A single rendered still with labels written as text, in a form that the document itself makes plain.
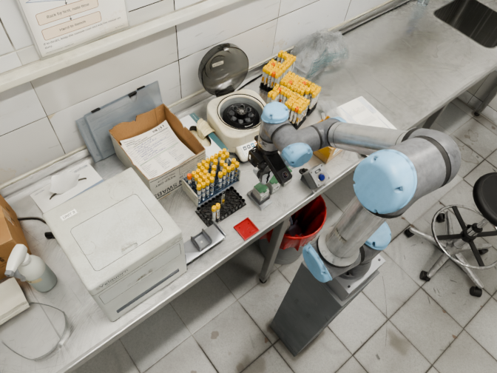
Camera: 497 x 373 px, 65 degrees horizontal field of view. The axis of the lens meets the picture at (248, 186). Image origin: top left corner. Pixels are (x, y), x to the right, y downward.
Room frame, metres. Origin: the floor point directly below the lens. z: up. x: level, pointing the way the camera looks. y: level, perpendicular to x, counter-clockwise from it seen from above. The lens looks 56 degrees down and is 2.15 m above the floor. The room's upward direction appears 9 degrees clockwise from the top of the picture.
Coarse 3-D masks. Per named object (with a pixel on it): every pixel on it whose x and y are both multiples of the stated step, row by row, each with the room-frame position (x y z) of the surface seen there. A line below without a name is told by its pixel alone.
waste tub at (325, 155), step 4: (328, 116) 1.20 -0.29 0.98; (320, 120) 1.17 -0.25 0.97; (324, 148) 1.05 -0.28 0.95; (328, 148) 1.04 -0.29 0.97; (332, 148) 1.03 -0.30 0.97; (336, 148) 1.05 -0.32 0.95; (316, 152) 1.06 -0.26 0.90; (320, 152) 1.05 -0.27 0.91; (324, 152) 1.04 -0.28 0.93; (328, 152) 1.03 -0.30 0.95; (332, 152) 1.04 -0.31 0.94; (336, 152) 1.07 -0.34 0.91; (320, 156) 1.05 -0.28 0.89; (324, 156) 1.04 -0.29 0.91; (328, 156) 1.03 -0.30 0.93; (332, 156) 1.05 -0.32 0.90; (324, 160) 1.03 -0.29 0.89; (328, 160) 1.04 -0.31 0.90
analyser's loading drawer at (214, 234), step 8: (216, 224) 0.64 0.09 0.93; (200, 232) 0.60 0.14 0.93; (208, 232) 0.61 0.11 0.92; (216, 232) 0.62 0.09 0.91; (224, 232) 0.61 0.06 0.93; (192, 240) 0.57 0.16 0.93; (200, 240) 0.58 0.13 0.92; (208, 240) 0.58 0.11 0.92; (216, 240) 0.59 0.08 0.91; (184, 248) 0.54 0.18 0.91; (192, 248) 0.55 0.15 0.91; (200, 248) 0.54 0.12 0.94; (208, 248) 0.56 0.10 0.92; (192, 256) 0.52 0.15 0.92
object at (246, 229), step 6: (240, 222) 0.69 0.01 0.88; (246, 222) 0.70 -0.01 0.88; (252, 222) 0.70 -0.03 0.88; (234, 228) 0.66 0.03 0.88; (240, 228) 0.67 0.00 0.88; (246, 228) 0.67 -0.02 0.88; (252, 228) 0.68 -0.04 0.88; (240, 234) 0.64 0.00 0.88; (246, 234) 0.65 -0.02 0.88; (252, 234) 0.65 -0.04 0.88
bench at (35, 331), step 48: (432, 0) 2.43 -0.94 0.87; (480, 0) 2.51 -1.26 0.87; (384, 48) 1.87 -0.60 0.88; (432, 48) 1.94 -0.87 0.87; (480, 48) 2.01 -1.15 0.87; (192, 96) 1.25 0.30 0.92; (336, 96) 1.44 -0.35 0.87; (384, 96) 1.49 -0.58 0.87; (432, 96) 1.55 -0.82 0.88; (0, 192) 0.65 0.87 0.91; (240, 192) 0.82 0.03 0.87; (288, 192) 0.86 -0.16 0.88; (48, 240) 0.51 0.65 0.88; (240, 240) 0.62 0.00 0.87; (0, 336) 0.19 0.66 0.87; (48, 336) 0.21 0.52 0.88; (96, 336) 0.23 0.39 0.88
